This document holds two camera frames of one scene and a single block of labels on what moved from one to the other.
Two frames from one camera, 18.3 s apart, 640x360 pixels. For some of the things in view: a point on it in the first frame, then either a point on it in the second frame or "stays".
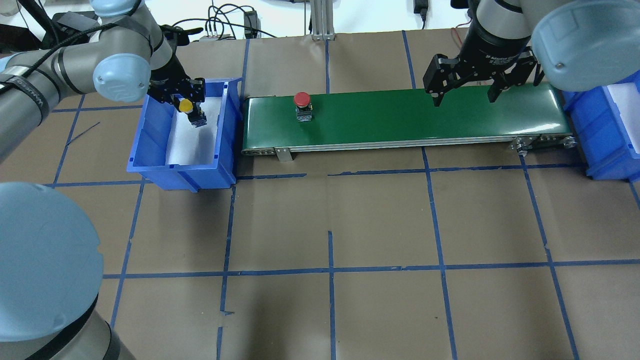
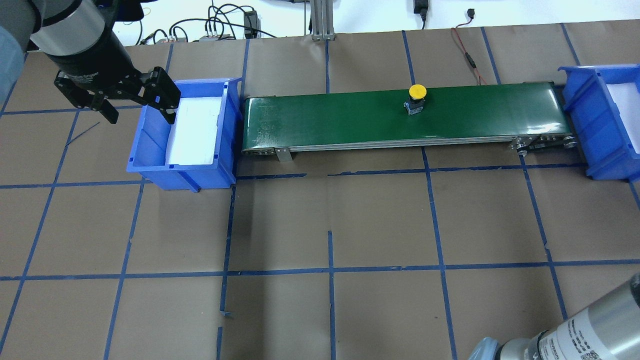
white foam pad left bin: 189,144 stays
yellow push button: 196,117 to 417,93
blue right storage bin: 608,152 stays
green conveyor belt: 526,121 stays
